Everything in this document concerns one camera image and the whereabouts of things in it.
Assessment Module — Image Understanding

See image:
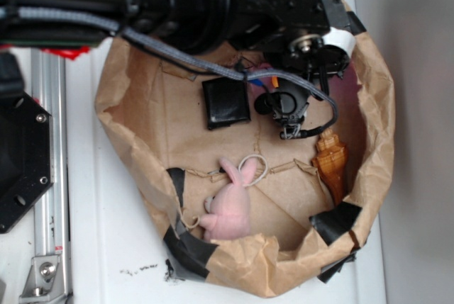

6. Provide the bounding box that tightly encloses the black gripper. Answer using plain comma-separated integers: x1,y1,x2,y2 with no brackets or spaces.
227,0,355,81

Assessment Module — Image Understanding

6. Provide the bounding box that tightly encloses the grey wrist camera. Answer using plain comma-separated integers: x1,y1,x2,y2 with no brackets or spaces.
254,77,310,140

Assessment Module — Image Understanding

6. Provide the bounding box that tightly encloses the brown conch seashell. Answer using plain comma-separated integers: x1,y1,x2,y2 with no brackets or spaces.
312,128,348,206

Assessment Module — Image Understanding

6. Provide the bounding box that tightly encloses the black square block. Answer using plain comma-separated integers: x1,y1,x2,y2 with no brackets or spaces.
202,77,250,130

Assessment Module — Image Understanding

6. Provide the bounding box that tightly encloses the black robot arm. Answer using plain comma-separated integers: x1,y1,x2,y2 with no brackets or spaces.
1,0,363,77

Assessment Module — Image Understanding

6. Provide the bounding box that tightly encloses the grey braided cable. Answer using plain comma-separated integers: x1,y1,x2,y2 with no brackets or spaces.
13,6,340,138

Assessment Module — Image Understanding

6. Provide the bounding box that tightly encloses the aluminium extrusion rail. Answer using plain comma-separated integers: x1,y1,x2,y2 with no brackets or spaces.
29,48,72,259

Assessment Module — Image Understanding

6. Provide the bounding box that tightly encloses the brown paper bag bin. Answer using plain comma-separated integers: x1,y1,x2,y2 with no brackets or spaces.
96,20,395,298

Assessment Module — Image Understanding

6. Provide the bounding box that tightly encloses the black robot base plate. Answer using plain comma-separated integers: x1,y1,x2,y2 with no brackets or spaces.
0,52,55,235

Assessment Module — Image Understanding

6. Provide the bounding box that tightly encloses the pink plush bunny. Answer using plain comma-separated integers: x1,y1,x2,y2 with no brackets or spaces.
199,154,268,242

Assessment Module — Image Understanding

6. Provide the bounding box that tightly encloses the metal corner bracket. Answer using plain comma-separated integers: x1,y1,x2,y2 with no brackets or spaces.
18,254,72,303

